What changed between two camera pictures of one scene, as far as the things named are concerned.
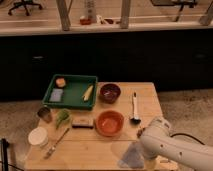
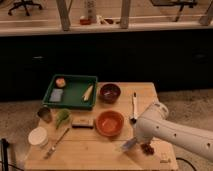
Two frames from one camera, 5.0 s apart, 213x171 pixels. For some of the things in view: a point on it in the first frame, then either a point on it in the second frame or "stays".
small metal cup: (45, 114) stays
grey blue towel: (133, 157) -> (130, 143)
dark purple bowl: (109, 93) stays
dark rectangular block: (83, 123) stays
